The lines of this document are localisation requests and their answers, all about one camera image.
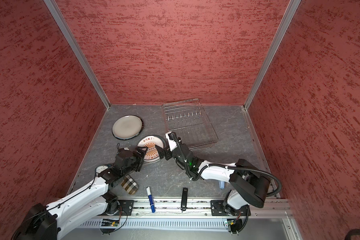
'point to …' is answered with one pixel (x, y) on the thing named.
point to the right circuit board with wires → (236, 225)
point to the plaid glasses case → (129, 185)
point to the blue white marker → (150, 199)
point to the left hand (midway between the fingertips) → (148, 155)
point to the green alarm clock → (100, 168)
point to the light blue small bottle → (222, 184)
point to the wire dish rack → (189, 119)
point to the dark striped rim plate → (127, 127)
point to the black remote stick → (184, 200)
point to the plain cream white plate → (127, 127)
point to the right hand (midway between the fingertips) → (161, 144)
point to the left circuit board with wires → (108, 226)
